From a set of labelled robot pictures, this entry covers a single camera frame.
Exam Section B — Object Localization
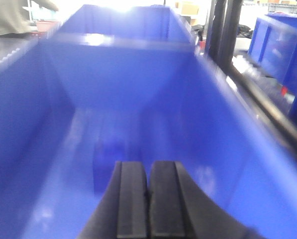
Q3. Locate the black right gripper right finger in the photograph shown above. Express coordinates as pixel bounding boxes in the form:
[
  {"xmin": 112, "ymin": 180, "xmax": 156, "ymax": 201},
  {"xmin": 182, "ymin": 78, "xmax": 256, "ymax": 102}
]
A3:
[{"xmin": 149, "ymin": 161, "xmax": 262, "ymax": 239}]

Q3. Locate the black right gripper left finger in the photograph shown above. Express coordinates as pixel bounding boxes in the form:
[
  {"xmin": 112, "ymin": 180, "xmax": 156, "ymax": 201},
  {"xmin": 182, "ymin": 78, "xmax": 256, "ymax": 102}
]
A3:
[{"xmin": 77, "ymin": 161, "xmax": 148, "ymax": 239}]

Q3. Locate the far right blue bin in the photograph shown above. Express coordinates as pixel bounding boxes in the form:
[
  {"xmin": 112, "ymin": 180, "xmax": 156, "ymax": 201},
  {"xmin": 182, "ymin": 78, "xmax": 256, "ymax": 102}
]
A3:
[{"xmin": 248, "ymin": 14, "xmax": 297, "ymax": 118}]

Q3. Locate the right blue plastic bin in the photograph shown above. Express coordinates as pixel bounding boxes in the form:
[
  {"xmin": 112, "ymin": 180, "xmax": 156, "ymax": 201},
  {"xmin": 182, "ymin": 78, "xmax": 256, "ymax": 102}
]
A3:
[{"xmin": 0, "ymin": 5, "xmax": 297, "ymax": 239}]

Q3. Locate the person in olive shirt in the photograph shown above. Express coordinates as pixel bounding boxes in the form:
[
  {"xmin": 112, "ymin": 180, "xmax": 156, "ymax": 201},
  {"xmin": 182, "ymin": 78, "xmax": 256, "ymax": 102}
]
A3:
[{"xmin": 0, "ymin": 0, "xmax": 59, "ymax": 38}]

